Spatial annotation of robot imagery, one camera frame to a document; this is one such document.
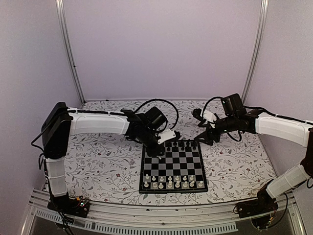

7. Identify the black white chess board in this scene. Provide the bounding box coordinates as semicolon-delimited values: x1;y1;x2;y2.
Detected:
139;141;208;194

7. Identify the floral patterned table mat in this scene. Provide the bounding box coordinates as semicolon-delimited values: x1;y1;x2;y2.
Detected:
55;99;279;206

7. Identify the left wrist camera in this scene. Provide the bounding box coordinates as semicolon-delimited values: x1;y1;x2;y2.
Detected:
157;129;180;144

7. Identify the white queen piece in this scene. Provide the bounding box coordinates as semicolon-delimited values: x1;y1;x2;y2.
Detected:
167;180;173;188

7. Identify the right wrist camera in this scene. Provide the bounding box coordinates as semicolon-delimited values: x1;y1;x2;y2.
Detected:
192;108;218;123

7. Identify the right aluminium frame post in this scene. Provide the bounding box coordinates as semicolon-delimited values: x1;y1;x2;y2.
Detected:
242;0;269;103

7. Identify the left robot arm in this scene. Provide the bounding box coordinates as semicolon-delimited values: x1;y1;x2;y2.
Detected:
31;102;168;212

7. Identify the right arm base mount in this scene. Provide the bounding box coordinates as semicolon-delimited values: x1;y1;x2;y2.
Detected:
233;196;278;218

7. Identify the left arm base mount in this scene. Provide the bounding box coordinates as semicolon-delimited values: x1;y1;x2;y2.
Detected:
47;193;90;218

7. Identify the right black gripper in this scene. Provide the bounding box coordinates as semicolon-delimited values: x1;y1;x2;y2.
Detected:
194;115;237;146

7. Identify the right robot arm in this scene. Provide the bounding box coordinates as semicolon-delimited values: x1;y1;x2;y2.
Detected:
193;94;313;213

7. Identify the front aluminium rail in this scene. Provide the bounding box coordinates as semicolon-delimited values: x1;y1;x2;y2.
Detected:
21;190;307;235

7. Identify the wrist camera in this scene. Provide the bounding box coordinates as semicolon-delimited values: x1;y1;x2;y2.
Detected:
157;129;180;144
192;108;218;123

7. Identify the left aluminium frame post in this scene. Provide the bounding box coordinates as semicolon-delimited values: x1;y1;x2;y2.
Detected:
55;0;86;104

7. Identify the white bishop piece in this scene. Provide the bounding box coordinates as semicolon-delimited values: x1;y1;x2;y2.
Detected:
182;181;188;188

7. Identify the black pieces row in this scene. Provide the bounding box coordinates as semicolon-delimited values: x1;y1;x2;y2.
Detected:
165;140;198;152

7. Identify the aluminium frame post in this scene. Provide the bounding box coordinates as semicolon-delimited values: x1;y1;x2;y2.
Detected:
242;0;269;103
55;0;86;104

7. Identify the white king piece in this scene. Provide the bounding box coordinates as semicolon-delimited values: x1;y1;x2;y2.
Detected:
175;176;180;188

